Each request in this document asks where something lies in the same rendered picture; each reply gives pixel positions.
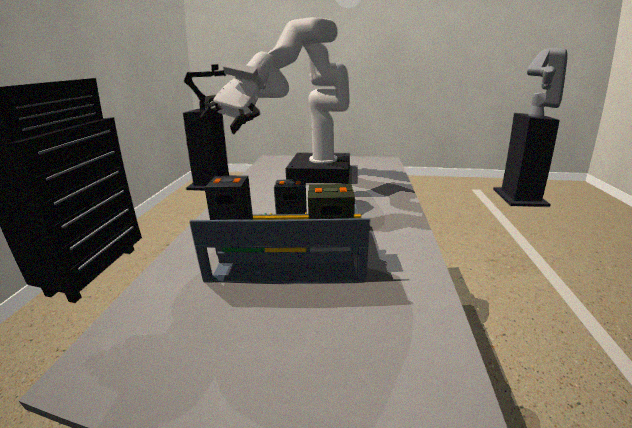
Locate olive green case with orange latches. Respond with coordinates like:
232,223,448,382
308,184,355,219

